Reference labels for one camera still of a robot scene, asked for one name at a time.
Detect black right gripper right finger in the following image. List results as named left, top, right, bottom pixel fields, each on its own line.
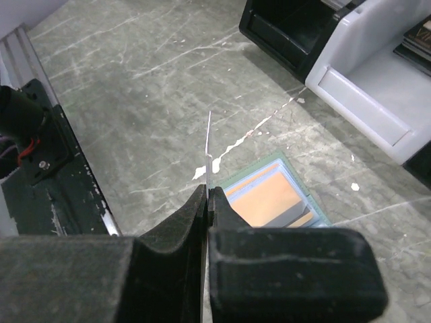
left=208, top=187, right=388, bottom=322

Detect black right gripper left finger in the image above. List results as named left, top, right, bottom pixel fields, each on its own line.
left=1, top=185, right=207, bottom=322

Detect green card holder wallet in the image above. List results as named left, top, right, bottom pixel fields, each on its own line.
left=216, top=151, right=332, bottom=228

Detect white VIP credit card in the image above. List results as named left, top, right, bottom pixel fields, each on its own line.
left=205, top=110, right=213, bottom=197

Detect black cards in middle bin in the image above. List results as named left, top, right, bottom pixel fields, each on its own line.
left=393, top=15, right=430, bottom=76

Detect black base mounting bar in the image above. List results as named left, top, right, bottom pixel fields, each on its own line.
left=0, top=78, right=123, bottom=238

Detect black right tray bin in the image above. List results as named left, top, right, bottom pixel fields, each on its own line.
left=403, top=141, right=431, bottom=188

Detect black tray bin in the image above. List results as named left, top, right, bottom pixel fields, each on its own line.
left=239, top=0, right=354, bottom=83
left=403, top=141, right=431, bottom=188

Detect white middle tray bin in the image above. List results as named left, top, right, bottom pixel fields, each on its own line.
left=305, top=1, right=430, bottom=165

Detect black left tray bin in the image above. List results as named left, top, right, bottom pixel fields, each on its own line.
left=239, top=0, right=354, bottom=83

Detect aluminium front rail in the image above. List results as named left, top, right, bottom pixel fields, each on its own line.
left=0, top=23, right=123, bottom=238

